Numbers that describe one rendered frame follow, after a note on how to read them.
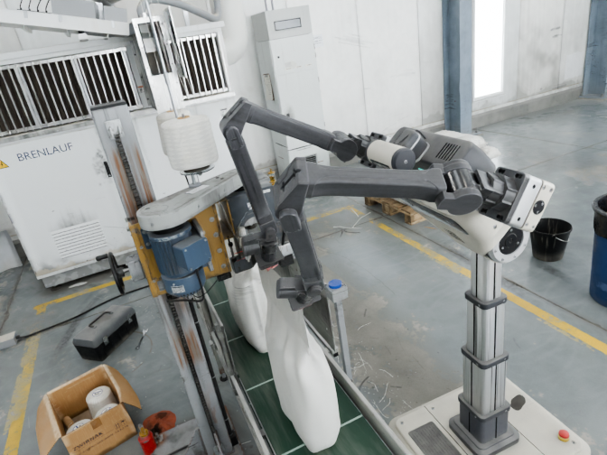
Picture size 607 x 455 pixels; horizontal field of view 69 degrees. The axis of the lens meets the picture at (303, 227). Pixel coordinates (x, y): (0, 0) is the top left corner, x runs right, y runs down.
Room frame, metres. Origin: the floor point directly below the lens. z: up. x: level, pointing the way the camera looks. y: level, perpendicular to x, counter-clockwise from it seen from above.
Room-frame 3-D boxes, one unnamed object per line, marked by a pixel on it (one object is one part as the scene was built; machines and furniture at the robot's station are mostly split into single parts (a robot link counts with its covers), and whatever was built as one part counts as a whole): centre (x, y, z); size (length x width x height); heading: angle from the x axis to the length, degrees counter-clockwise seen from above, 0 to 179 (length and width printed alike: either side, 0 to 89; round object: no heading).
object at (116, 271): (1.56, 0.76, 1.13); 0.18 x 0.11 x 0.18; 21
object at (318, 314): (2.35, 0.12, 0.54); 1.05 x 0.02 x 0.41; 21
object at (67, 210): (4.62, 1.68, 1.05); 2.28 x 1.16 x 2.09; 111
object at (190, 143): (1.50, 0.33, 1.61); 0.17 x 0.17 x 0.17
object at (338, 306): (1.69, -0.10, 0.39); 0.03 x 0.03 x 0.78; 21
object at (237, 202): (1.83, 0.22, 1.21); 0.30 x 0.25 x 0.30; 21
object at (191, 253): (1.37, 0.39, 1.25); 0.10 x 0.08 x 0.12; 136
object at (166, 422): (1.88, 0.98, 0.02); 0.22 x 0.18 x 0.04; 21
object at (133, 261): (1.59, 0.69, 1.14); 0.11 x 0.06 x 0.11; 21
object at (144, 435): (1.71, 0.99, 0.12); 0.15 x 0.08 x 0.23; 21
